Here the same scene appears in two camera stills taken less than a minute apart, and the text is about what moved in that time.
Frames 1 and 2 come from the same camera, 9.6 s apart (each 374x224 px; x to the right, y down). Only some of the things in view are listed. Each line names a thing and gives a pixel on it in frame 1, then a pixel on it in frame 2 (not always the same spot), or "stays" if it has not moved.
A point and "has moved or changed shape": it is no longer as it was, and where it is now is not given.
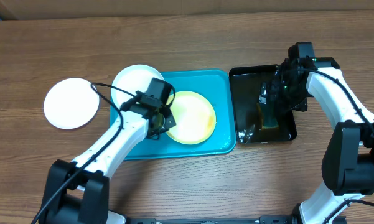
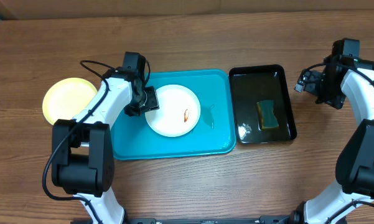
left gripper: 170,122 to 153,104
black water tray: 246,83 stays
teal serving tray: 215,85 stays
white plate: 132,78 has moved or changed shape
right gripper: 277,91 to 314,82
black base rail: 266,219 stays
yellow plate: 195,117 to 66,99
